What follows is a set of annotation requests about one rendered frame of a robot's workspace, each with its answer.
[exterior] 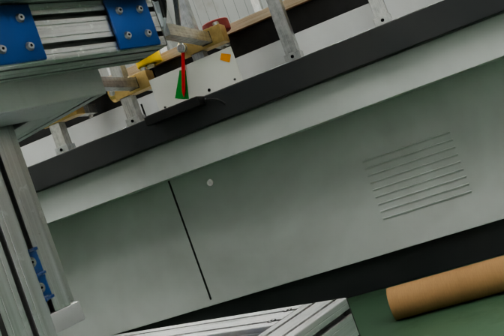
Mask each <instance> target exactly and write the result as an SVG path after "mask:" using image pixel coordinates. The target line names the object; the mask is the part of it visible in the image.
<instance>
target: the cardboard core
mask: <svg viewBox="0 0 504 336"><path fill-rule="evenodd" d="M503 292H504V255H503V256H498V257H496V258H493V259H488V260H485V261H482V262H477V263H474V264H472V265H467V266H464V267H460V268H456V269H453V270H450V271H445V272H443V273H439V274H435V275H431V276H429V277H424V278H421V279H418V280H414V281H410V282H408V283H402V284H400V285H397V286H392V287H389V288H387V289H386V295H387V299H388V304H389V307H390V309H391V312H392V314H393V316H394V318H395V319H396V320H402V319H404V318H407V317H413V316H415V315H419V314H424V313H427V312H430V311H435V310H438V309H441V308H447V307H449V306H452V305H458V304H460V303H464V302H469V301H472V300H475V299H480V298H484V297H486V296H492V295H495V294H497V293H503Z"/></svg>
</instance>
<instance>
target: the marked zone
mask: <svg viewBox="0 0 504 336"><path fill-rule="evenodd" d="M175 98H177V99H189V95H188V82H187V76H186V70H185V94H184V97H183V94H182V71H181V70H180V71H179V75H178V84H177V89H176V93H175Z"/></svg>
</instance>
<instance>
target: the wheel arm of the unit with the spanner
mask: <svg viewBox="0 0 504 336"><path fill-rule="evenodd" d="M164 36H165V38H166V40H167V41H175V42H181V43H186V44H194V45H200V46H204V45H206V44H209V43H211V42H212V39H211V38H210V35H209V32H208V31H202V30H198V29H195V28H188V27H184V26H180V25H174V24H171V23H167V22H166V28H165V33H164ZM229 45H230V42H229V43H225V44H224V45H221V46H219V47H216V49H222V50H223V49H225V48H226V47H228V46H229Z"/></svg>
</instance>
